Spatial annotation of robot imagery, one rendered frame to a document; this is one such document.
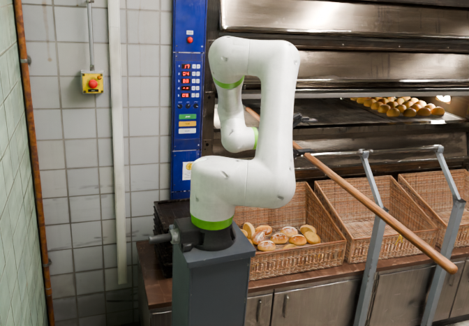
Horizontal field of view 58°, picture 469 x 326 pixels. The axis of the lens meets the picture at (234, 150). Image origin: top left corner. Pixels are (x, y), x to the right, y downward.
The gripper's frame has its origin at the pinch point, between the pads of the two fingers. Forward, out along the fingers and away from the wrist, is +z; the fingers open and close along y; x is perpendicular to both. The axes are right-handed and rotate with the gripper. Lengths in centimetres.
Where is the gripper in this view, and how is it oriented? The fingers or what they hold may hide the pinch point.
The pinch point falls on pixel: (311, 135)
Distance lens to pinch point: 185.7
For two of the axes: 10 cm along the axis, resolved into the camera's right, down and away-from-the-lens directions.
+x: 3.1, 3.5, -8.8
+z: 9.5, -0.5, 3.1
